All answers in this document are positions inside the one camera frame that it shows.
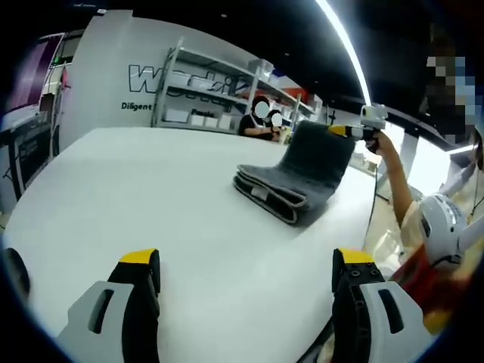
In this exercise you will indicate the ceiling light strip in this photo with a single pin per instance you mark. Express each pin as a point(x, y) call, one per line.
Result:
point(348, 49)

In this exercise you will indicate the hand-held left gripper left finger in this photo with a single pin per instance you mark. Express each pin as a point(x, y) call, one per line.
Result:
point(117, 321)

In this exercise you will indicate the person's red printed clothing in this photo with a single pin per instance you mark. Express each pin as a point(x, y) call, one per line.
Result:
point(427, 291)

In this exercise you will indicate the white chest-worn device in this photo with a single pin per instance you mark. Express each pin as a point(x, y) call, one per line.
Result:
point(442, 227)

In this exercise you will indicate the pink hanging item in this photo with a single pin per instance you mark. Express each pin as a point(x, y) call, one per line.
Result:
point(64, 94)

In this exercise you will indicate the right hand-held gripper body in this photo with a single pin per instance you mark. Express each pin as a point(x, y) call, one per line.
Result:
point(371, 116)

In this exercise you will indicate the white table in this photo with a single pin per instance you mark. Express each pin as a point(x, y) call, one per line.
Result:
point(151, 189)

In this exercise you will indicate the pink-screen computer monitor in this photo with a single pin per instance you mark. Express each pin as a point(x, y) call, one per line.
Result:
point(30, 72)

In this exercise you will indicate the grey metal shelf rack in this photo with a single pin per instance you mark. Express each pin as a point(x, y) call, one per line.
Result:
point(234, 87)

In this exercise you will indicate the person's right hand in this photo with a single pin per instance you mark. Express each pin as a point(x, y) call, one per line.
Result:
point(380, 141)

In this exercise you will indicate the grey fluffy towel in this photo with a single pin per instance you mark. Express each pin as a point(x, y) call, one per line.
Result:
point(298, 177)

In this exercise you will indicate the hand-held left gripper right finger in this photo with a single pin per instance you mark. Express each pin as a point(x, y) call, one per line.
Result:
point(370, 321)

